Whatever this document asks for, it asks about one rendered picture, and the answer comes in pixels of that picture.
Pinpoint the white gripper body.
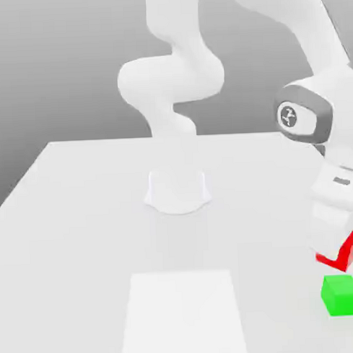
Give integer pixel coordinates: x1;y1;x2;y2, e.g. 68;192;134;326
309;161;353;215

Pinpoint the small green cube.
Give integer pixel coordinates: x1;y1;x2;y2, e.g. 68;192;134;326
319;274;353;318

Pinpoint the small red cube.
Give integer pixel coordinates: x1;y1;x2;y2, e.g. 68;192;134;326
313;230;353;274

